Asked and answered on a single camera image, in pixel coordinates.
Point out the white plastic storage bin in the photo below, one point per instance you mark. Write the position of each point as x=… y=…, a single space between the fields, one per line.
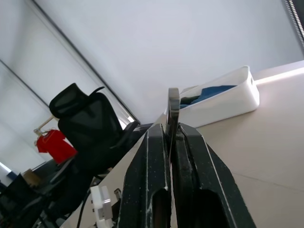
x=221 y=104

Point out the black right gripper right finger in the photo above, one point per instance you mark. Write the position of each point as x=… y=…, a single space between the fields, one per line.
x=209 y=185

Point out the wooden clothes rack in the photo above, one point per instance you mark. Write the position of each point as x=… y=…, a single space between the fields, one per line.
x=44 y=124

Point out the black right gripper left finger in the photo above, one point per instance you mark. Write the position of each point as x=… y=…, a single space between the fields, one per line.
x=145 y=180

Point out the black mesh office chair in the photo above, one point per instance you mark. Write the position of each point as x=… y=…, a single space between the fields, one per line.
x=90 y=133

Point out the cardboard box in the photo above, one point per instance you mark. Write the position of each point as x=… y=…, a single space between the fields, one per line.
x=31 y=177

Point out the white power adapter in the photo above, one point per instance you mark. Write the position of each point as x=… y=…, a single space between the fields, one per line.
x=101 y=206

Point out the blue cloth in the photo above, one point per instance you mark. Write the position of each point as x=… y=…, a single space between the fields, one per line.
x=211 y=93

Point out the red t-shirt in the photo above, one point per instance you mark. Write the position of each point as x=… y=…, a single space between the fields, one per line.
x=53 y=146

